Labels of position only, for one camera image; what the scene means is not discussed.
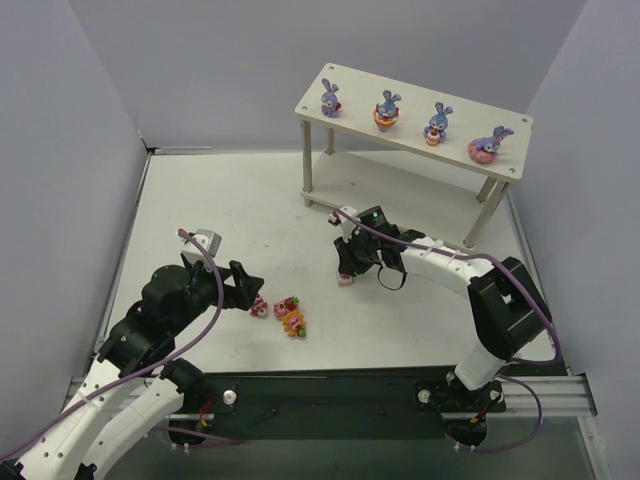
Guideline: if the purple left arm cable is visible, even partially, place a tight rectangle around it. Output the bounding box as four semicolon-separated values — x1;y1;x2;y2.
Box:
0;233;225;466

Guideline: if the black wrist strap loop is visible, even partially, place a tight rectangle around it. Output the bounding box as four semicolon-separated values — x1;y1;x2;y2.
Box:
376;262;408;292

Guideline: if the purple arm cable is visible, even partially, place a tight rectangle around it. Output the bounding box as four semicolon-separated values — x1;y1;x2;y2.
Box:
333;209;560;363
0;233;225;466

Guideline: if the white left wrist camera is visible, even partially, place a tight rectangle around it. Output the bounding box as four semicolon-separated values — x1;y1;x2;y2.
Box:
178;229;222;271

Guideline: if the purple bunny holding cupcake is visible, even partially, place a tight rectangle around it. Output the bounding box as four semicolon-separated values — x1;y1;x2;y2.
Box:
423;102;453;146

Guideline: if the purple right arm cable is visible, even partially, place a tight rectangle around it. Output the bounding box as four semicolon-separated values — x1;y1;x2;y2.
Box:
333;209;560;363

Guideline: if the small purple bunny toy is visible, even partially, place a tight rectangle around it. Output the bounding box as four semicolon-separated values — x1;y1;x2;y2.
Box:
321;78;341;118

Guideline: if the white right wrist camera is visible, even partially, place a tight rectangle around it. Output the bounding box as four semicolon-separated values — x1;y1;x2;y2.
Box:
328;206;358;243

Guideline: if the purple bunny on pink donut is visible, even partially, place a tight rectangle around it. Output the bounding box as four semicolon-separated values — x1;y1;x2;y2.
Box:
467;125;514;165

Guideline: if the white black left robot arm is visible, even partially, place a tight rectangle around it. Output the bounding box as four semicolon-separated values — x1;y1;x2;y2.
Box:
1;260;264;479

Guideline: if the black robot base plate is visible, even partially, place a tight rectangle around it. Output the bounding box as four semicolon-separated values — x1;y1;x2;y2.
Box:
160;366;506;447

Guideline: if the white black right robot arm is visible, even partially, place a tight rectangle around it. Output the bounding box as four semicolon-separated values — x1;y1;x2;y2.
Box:
328;206;561;391

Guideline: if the pink strawberry cake toy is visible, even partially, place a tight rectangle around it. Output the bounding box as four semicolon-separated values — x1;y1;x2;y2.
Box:
274;296;300;319

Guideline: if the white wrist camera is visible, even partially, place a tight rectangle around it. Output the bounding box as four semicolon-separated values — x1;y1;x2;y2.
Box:
328;206;358;243
178;229;222;271

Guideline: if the pink bear yellow flower toy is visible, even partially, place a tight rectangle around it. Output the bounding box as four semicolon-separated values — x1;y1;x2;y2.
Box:
282;310;307;338

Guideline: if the light wooden two-tier shelf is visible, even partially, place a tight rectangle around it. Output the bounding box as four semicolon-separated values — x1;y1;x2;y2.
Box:
295;63;534;252

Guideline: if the white strawberry cake slice toy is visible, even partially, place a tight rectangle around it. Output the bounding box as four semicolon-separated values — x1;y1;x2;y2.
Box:
336;272;354;287

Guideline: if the pink bear strawberry toy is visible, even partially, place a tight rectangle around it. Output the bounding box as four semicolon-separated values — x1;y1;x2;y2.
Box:
249;294;269;319

